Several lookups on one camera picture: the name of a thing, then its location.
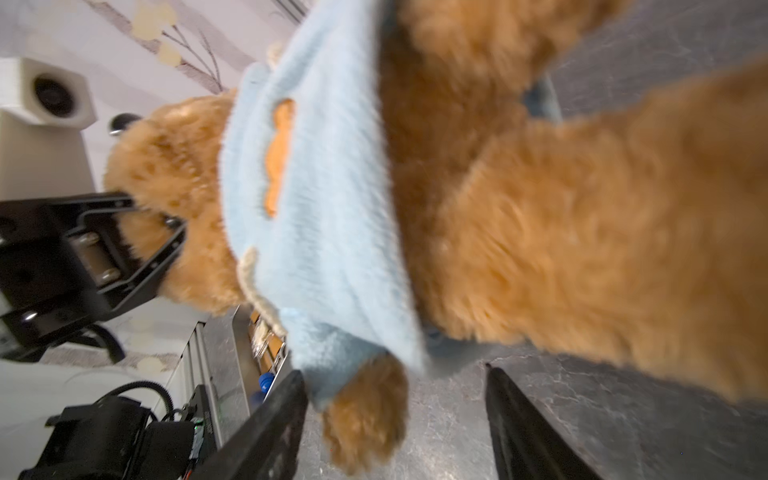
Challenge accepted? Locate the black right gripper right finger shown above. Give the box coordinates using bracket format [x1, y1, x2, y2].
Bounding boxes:
[485, 364, 600, 480]

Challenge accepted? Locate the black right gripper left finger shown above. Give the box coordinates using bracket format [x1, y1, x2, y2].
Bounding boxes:
[190, 370, 309, 480]

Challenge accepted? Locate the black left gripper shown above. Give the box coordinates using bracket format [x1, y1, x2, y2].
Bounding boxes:
[1, 193, 186, 363]

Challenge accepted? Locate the brown teddy bear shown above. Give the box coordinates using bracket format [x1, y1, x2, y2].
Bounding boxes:
[103, 1, 767, 475]

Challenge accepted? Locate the light blue fleece hoodie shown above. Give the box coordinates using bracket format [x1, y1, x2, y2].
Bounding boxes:
[218, 0, 565, 412]

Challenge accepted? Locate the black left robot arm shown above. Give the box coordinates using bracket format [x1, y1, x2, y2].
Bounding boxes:
[1, 193, 194, 479]

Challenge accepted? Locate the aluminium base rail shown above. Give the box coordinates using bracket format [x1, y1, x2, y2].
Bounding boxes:
[167, 318, 250, 447]

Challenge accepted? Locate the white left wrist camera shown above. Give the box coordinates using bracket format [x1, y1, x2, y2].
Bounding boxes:
[1, 57, 96, 201]

